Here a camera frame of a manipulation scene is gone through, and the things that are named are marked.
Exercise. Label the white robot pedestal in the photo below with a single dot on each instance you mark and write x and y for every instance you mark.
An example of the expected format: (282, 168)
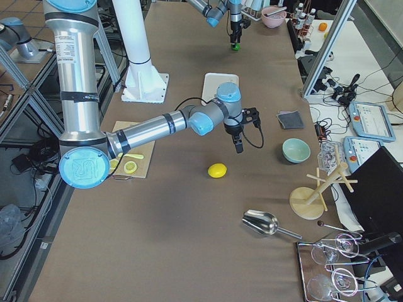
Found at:
(143, 82)

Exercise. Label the wooden mug tree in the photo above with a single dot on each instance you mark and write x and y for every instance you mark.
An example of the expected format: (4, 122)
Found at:
(309, 203)

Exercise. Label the black monitor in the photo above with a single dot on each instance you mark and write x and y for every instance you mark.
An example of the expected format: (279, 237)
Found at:
(377, 198)

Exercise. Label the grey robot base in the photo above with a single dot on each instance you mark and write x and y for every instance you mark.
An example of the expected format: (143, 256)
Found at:
(15, 35)

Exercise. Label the upper wine glass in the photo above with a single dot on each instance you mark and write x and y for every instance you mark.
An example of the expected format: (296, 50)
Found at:
(340, 250)

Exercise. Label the orange fruit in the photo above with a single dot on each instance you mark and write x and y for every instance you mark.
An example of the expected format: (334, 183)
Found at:
(322, 27)

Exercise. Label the lemon slice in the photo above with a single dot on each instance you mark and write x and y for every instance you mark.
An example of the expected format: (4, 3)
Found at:
(130, 167)

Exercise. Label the shiny metal scoop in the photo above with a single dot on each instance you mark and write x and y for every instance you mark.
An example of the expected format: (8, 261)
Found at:
(265, 223)

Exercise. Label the lower wine glass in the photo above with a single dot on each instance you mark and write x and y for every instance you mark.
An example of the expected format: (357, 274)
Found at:
(327, 288)

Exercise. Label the upper teach pendant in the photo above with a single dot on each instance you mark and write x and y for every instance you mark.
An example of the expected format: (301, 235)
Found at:
(371, 121)

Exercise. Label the lower teach pendant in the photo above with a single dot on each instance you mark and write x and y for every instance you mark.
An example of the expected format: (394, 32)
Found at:
(357, 150)

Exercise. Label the teach pendant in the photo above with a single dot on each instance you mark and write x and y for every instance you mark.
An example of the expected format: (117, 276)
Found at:
(357, 150)
(371, 121)

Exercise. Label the pink bowl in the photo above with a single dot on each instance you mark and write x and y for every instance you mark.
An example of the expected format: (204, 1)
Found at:
(273, 16)

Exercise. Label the dark tipped stick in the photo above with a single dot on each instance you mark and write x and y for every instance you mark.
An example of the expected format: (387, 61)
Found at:
(322, 224)

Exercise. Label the green small object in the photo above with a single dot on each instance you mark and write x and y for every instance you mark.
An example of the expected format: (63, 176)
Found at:
(235, 46)

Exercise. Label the grey folded cloth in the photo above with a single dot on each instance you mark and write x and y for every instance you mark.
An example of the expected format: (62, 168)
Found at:
(290, 120)

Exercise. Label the metal wire glass rack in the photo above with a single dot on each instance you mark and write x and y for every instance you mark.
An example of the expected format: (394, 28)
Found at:
(327, 269)

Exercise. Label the wine glass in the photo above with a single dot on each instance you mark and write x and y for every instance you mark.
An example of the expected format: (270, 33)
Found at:
(340, 250)
(327, 288)

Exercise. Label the yellow plastic knife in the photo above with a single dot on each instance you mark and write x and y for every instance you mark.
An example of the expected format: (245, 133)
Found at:
(136, 156)

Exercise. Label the clear plastic container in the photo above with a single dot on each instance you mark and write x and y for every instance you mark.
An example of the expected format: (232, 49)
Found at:
(329, 155)

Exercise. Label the mint green bowl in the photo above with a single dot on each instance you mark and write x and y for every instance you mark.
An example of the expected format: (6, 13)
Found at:
(295, 150)

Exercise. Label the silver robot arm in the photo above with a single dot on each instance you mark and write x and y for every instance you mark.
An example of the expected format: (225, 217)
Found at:
(214, 15)
(85, 150)

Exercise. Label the yellow lemon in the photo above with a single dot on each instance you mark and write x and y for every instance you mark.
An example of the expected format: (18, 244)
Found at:
(217, 170)

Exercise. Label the wooden cutting board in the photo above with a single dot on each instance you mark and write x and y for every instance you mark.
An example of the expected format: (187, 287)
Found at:
(116, 165)

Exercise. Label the copper bottle rack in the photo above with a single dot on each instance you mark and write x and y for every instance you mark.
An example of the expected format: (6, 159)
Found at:
(301, 20)

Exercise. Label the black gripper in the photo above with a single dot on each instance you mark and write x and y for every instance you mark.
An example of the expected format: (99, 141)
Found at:
(232, 129)
(235, 26)

